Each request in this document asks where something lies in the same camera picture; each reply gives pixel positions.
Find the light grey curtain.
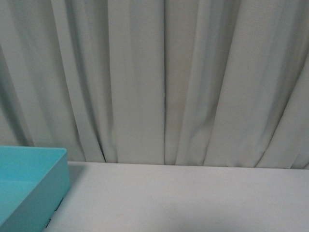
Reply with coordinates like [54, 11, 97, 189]
[0, 0, 309, 169]

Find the turquoise plastic storage box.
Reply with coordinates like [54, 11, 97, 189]
[0, 145, 70, 232]

